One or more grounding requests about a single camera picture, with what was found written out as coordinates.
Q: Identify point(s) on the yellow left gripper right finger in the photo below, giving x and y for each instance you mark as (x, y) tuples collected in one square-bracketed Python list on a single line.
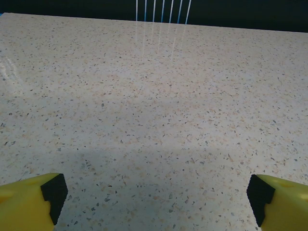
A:
[(286, 204)]

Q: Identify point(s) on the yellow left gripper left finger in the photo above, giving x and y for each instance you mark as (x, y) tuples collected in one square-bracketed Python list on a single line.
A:
[(21, 204)]

